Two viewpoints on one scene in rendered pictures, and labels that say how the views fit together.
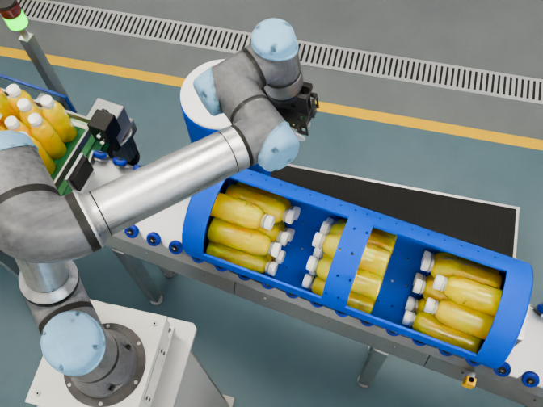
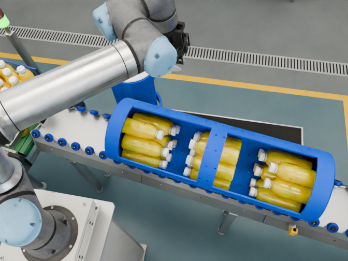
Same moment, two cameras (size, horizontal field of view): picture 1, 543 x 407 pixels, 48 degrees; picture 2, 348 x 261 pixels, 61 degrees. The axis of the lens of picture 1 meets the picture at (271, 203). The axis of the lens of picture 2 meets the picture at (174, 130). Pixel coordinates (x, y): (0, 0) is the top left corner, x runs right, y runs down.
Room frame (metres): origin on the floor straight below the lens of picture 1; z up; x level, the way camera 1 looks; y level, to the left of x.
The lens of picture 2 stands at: (0.10, -0.01, 2.26)
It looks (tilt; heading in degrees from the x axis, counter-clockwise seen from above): 62 degrees down; 356
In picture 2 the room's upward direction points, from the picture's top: 4 degrees counter-clockwise
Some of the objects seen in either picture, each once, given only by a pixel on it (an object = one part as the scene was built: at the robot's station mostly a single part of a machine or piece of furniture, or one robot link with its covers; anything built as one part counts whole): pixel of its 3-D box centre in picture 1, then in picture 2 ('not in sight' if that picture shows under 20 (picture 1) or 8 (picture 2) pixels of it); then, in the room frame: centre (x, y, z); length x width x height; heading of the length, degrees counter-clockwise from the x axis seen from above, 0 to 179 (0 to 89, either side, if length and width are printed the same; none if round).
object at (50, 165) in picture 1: (35, 154); not in sight; (1.07, 0.74, 0.99); 0.07 x 0.07 x 0.19
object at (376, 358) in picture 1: (372, 365); (227, 221); (0.44, -0.32, 0.31); 0.06 x 0.06 x 0.63; 64
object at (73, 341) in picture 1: (77, 344); (23, 222); (0.33, 0.42, 1.41); 0.13 x 0.12 x 0.14; 27
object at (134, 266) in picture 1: (140, 275); (88, 175); (0.88, 0.56, 0.31); 0.06 x 0.06 x 0.63; 64
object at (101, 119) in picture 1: (103, 128); not in sight; (1.17, 0.53, 0.95); 0.10 x 0.07 x 0.10; 154
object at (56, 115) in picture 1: (57, 119); (30, 81); (1.20, 0.68, 0.99); 0.07 x 0.07 x 0.19
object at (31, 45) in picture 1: (78, 127); (49, 91); (1.46, 0.77, 0.55); 0.04 x 0.04 x 1.10; 64
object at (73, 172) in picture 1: (82, 176); (44, 114); (0.97, 0.58, 0.99); 0.10 x 0.02 x 0.12; 154
